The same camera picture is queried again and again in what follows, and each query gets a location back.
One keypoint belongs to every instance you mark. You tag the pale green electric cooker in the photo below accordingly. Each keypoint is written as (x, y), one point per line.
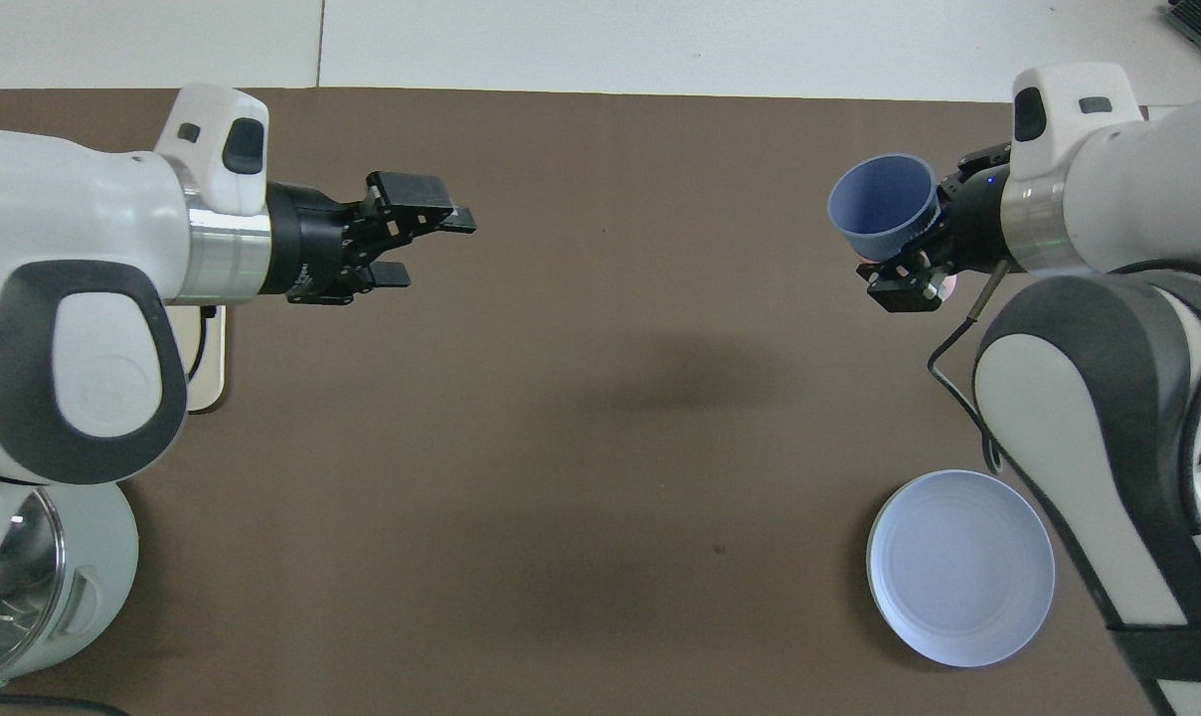
(84, 567)

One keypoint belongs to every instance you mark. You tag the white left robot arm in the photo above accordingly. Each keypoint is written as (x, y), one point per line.
(74, 249)

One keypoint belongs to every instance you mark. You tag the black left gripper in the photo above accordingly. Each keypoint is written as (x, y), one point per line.
(312, 244)

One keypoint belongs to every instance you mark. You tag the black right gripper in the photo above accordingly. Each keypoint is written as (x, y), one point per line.
(978, 219)

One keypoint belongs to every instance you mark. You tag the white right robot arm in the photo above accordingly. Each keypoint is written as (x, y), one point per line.
(1108, 398)

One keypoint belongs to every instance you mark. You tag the cream rabbit print tray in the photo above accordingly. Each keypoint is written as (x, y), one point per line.
(213, 383)

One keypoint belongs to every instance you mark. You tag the light blue round plate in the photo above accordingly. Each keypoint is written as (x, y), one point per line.
(960, 567)

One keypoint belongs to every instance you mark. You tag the blue ribbed plastic cup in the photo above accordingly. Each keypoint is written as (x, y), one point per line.
(884, 204)

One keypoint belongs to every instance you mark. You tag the brown table mat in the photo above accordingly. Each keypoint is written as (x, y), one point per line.
(610, 398)

